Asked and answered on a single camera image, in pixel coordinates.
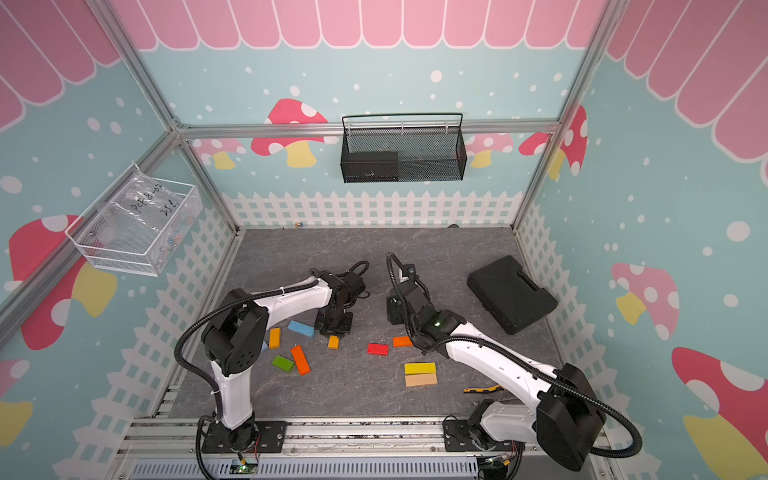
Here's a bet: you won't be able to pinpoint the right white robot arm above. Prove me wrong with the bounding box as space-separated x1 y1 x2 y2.
386 253 643 471

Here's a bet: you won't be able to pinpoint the black plastic tool case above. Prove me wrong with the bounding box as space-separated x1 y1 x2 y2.
467 255 558 335

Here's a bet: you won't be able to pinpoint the yellow-green flat block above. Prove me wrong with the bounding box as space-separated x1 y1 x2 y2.
404 362 437 375

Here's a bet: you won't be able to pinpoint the clear plastic wall bin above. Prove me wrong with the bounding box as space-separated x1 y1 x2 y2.
65 165 203 277

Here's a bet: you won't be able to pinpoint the black wire mesh basket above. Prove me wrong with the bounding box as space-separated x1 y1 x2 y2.
341 112 468 183

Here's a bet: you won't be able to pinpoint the blue long block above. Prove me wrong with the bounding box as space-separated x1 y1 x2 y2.
288 321 315 338

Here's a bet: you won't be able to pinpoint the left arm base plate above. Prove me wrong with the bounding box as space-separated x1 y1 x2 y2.
202 420 288 454

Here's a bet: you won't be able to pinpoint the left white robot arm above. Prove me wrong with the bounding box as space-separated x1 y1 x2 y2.
174 260 369 453

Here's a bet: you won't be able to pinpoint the orange long block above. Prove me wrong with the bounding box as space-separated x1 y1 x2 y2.
290 345 311 376

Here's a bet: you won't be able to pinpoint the tan flat block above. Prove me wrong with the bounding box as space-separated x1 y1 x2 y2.
405 373 438 388

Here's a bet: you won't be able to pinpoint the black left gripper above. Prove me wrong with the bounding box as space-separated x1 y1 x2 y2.
314 304 354 339

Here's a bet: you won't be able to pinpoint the green block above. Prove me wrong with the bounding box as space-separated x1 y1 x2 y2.
272 355 295 372

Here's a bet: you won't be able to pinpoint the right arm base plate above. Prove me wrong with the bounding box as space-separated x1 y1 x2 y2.
442 415 525 452

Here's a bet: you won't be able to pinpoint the black box in basket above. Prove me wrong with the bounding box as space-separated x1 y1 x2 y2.
341 151 399 183

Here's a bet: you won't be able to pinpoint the red block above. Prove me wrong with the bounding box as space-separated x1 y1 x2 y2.
367 343 389 356

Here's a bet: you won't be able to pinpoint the small orange-yellow block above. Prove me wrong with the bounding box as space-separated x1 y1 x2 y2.
268 327 281 350

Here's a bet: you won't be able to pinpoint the yellow black pliers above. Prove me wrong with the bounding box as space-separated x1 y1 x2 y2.
463 385 504 395

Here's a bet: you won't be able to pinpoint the green circuit board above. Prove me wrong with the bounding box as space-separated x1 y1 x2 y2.
230 460 259 475

